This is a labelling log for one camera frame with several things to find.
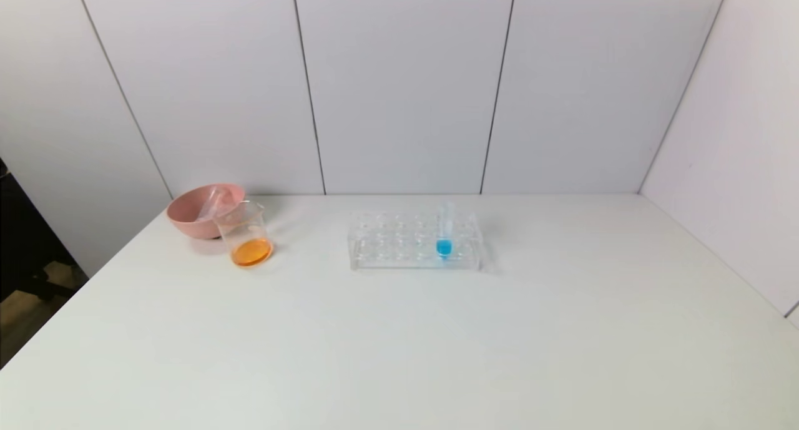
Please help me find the clear acrylic test tube rack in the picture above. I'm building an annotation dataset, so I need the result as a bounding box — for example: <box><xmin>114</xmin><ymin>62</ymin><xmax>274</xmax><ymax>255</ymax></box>
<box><xmin>348</xmin><ymin>210</ymin><xmax>483</xmax><ymax>273</ymax></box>

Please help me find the blue pigment test tube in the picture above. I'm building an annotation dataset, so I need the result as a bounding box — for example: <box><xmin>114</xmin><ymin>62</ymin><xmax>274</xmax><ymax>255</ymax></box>
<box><xmin>436</xmin><ymin>202</ymin><xmax>454</xmax><ymax>260</ymax></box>

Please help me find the pink plastic bowl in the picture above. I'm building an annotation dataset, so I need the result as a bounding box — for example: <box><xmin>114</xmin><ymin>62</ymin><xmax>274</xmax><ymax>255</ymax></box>
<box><xmin>166</xmin><ymin>182</ymin><xmax>247</xmax><ymax>240</ymax></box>

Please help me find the yellow pigment test tube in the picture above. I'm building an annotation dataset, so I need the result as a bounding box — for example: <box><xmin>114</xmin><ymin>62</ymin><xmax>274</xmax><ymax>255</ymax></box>
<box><xmin>199</xmin><ymin>187</ymin><xmax>227</xmax><ymax>220</ymax></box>

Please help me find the clear glass beaker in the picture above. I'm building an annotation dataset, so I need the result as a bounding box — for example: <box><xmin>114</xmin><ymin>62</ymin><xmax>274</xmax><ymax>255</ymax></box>
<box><xmin>213</xmin><ymin>200</ymin><xmax>274</xmax><ymax>268</ymax></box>

